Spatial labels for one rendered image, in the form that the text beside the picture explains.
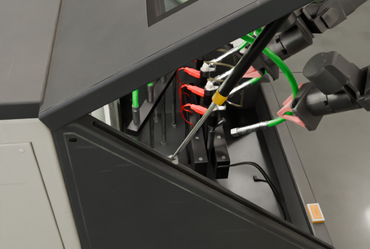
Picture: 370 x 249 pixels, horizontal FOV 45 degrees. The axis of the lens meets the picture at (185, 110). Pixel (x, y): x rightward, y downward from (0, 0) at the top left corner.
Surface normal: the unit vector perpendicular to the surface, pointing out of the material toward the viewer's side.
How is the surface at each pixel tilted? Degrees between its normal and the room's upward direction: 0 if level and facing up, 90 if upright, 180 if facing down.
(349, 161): 0
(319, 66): 51
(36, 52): 0
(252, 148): 0
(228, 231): 90
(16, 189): 90
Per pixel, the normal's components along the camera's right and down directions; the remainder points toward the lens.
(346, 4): 0.27, 0.22
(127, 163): 0.11, 0.69
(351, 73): 0.52, -0.33
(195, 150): 0.03, -0.73
